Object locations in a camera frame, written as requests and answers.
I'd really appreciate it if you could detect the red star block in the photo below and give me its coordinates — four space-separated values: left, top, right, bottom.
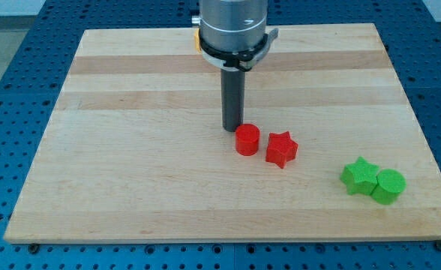
265 131 299 169

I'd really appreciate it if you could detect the black clamp ring with lever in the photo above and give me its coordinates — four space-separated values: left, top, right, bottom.
193 27 280 73

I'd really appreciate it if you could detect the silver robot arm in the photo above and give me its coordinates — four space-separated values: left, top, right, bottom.
199 0 268 52

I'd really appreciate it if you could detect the light wooden board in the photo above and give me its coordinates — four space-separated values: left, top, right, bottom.
4 23 441 244

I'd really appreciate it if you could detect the red cylinder block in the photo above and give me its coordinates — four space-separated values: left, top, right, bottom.
235 124 260 156

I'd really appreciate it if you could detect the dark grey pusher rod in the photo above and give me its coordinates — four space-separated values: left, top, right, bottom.
220 70 245 132

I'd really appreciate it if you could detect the green star block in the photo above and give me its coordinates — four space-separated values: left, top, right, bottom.
340 156 380 196

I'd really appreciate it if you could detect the green cylinder block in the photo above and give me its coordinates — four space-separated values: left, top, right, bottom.
370 169 407 205

